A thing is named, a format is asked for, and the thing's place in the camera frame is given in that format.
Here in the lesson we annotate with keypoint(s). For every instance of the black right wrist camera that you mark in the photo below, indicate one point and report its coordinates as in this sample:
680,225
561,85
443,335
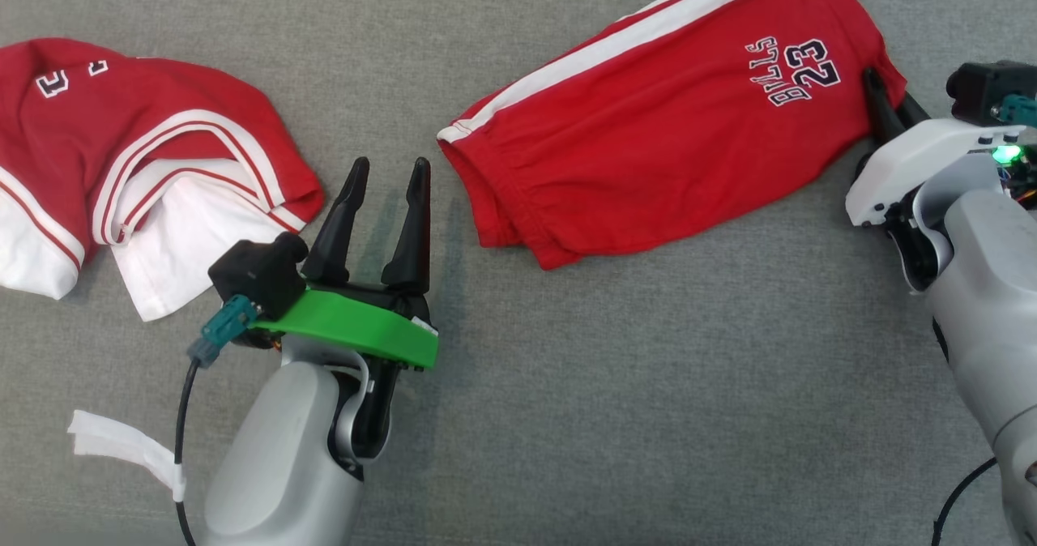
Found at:
980,88

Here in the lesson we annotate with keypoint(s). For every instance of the red jersey with white sleeves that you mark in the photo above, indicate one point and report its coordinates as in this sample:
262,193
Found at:
162,100

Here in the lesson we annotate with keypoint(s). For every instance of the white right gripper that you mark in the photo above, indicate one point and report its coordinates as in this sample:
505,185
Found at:
915,161

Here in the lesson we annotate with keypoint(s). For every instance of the red shorts with white stripe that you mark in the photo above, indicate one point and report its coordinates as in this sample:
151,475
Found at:
672,125

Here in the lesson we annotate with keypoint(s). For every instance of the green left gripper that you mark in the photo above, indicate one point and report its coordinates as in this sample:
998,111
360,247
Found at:
356,327

